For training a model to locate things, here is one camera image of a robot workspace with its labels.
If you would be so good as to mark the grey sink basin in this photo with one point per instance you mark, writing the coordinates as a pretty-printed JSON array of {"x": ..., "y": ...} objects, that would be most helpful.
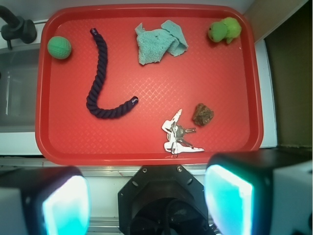
[{"x": 18, "y": 88}]

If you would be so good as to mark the black faucet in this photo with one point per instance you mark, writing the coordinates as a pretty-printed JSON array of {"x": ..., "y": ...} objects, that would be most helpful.
[{"x": 16, "y": 27}]

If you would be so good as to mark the green plush toy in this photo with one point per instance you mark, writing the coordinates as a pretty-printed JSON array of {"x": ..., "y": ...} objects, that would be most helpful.
[{"x": 226, "y": 29}]

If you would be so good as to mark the black octagonal mount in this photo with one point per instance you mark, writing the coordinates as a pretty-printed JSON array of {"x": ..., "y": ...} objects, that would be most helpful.
[{"x": 163, "y": 200}]

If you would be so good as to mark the silver key bunch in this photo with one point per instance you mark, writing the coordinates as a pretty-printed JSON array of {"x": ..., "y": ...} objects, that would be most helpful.
[{"x": 176, "y": 143}]

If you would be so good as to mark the green textured ball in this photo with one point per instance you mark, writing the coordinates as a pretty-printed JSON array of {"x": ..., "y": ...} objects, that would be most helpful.
[{"x": 59, "y": 47}]

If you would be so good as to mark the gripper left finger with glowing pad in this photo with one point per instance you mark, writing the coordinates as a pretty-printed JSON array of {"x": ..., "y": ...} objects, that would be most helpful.
[{"x": 44, "y": 201}]

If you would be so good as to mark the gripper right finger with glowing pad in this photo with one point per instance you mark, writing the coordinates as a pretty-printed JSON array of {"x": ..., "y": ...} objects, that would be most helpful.
[{"x": 264, "y": 192}]

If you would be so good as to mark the red plastic tray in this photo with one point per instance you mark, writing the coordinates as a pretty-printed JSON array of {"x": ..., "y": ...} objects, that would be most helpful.
[{"x": 222, "y": 76}]

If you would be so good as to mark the brown rock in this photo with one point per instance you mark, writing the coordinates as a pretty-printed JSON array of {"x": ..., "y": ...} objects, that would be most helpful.
[{"x": 202, "y": 115}]

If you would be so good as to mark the light blue woven cloth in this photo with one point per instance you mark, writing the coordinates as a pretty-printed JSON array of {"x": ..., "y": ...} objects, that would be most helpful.
[{"x": 153, "y": 44}]

